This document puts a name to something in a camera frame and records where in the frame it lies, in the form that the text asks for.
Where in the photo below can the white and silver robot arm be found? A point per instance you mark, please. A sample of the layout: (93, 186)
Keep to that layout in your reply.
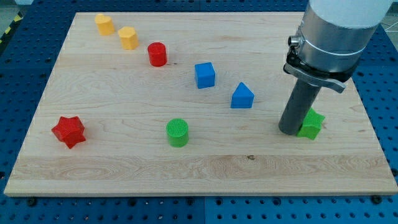
(331, 37)

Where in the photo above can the green star block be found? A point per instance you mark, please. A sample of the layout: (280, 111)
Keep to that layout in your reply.
(311, 126)

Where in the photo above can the red star block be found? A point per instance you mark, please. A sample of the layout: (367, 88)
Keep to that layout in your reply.
(69, 131)

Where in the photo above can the green cylinder block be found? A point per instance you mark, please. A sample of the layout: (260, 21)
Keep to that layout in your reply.
(177, 132)

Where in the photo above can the blue cube block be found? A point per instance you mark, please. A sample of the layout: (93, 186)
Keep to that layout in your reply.
(204, 75)

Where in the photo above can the blue triangle block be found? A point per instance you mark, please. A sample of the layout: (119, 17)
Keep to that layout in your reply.
(242, 97)

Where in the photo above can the wooden board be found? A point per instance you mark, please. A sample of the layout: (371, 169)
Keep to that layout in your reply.
(125, 104)

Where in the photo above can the red cylinder block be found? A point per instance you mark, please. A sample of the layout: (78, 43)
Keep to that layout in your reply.
(157, 54)

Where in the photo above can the yellow hexagon block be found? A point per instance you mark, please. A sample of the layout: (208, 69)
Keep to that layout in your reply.
(128, 37)

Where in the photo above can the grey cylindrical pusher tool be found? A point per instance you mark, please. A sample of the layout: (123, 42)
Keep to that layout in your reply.
(301, 100)

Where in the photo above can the yellow heart block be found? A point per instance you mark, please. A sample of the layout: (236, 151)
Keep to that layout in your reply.
(104, 24)

